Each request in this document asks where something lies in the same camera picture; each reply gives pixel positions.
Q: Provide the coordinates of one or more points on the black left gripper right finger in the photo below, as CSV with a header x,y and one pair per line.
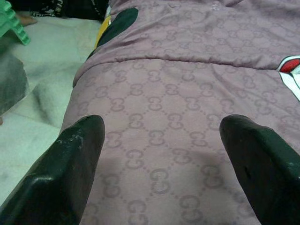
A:
x,y
269,178

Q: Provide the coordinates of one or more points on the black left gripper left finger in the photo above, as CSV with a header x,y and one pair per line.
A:
x,y
54,178

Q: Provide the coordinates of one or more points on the purple cartoon print blanket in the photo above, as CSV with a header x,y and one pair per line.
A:
x,y
175,82

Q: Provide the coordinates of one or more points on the green plastic stool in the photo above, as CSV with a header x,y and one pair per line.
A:
x,y
21,35

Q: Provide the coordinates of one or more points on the person's bare foot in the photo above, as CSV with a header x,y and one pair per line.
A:
x,y
28,21

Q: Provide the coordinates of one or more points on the black white print fabric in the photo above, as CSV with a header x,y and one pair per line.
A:
x,y
70,9

